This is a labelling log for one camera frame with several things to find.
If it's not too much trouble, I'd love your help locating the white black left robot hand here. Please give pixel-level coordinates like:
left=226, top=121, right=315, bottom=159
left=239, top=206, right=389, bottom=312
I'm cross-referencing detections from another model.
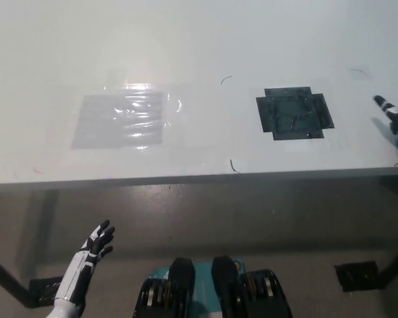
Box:
left=54, top=219, right=116, bottom=301

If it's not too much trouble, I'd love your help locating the black teal robot body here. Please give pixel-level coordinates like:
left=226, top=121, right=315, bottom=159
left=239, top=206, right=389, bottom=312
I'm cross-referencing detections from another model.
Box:
left=134, top=254, right=293, bottom=318

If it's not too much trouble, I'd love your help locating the black metal table leg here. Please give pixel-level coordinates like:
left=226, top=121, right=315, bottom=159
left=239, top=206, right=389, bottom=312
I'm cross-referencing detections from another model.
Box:
left=0, top=250, right=38, bottom=307
left=377, top=237, right=398, bottom=290

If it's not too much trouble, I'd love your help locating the black tape square mark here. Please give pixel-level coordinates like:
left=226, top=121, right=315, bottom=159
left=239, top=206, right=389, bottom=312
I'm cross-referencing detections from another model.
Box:
left=255, top=86, right=336, bottom=142

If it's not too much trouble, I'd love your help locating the clear plastic sheet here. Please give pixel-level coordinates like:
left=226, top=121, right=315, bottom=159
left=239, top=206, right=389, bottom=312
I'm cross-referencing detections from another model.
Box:
left=71, top=94, right=164, bottom=150

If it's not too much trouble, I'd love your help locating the clear plastic film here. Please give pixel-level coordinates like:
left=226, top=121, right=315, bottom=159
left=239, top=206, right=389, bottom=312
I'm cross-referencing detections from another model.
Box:
left=42, top=78, right=216, bottom=155

